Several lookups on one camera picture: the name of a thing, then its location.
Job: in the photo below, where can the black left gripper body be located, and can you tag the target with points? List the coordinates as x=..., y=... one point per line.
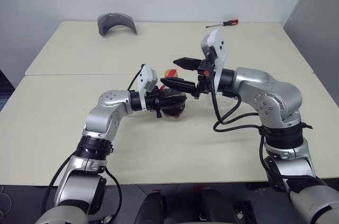
x=152, y=100

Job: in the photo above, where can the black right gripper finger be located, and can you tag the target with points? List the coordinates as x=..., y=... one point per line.
x=180, y=84
x=189, y=63

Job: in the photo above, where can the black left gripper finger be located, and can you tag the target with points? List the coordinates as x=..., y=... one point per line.
x=165, y=91
x=172, y=100

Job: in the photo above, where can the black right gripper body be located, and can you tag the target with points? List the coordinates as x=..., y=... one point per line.
x=204, y=75

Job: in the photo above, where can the clear bottle with brown drink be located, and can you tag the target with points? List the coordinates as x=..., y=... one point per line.
x=173, y=111

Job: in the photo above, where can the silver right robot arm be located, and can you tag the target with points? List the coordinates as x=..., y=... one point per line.
x=265, y=89

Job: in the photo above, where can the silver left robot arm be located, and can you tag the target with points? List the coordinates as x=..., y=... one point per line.
x=100, y=118

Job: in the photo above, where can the red and black screwdriver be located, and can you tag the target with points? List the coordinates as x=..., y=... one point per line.
x=230, y=22

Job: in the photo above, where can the grey baseball cap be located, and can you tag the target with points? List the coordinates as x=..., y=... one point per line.
x=127, y=22

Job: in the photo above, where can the dark rounded housing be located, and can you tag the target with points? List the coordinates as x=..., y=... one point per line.
x=152, y=208
x=213, y=206

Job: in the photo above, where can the small black studded block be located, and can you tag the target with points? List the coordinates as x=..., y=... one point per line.
x=243, y=212

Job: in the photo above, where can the dark blue crate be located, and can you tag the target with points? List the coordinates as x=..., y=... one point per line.
x=4, y=94

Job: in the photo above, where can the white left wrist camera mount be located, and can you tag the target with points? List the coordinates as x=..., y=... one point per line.
x=147, y=78

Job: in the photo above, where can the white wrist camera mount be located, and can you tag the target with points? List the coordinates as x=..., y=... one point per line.
x=218, y=49
x=147, y=78

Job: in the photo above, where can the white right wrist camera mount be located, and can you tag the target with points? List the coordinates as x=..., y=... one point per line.
x=218, y=49

